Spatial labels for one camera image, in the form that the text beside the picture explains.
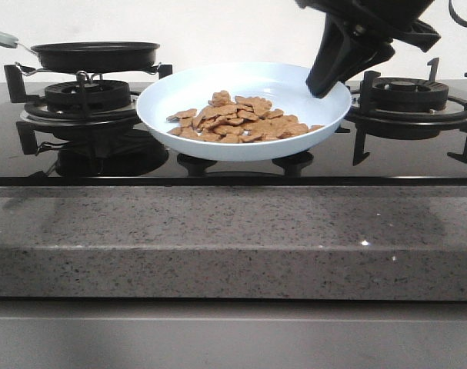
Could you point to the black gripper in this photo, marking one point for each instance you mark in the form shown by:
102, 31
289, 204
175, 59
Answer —
341, 56

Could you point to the black frying pan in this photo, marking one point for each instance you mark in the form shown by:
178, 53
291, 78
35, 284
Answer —
92, 57

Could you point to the gas burner head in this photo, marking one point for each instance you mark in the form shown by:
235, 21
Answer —
101, 95
409, 94

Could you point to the right black burner grate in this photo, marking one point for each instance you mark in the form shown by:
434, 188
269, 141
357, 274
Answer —
406, 126

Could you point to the black burner grate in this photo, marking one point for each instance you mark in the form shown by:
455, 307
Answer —
90, 134
406, 126

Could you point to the left gas burner head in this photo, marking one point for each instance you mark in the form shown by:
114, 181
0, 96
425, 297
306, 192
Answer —
101, 95

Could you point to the brown meat pieces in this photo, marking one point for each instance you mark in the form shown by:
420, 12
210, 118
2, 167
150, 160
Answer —
237, 120

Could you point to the light blue plate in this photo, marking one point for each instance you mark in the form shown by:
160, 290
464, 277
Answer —
284, 85

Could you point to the black glass gas cooktop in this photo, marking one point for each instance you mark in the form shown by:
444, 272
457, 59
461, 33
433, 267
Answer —
352, 156

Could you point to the right gas burner head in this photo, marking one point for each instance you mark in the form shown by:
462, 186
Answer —
409, 94

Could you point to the left black burner grate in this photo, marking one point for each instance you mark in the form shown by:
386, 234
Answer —
90, 134

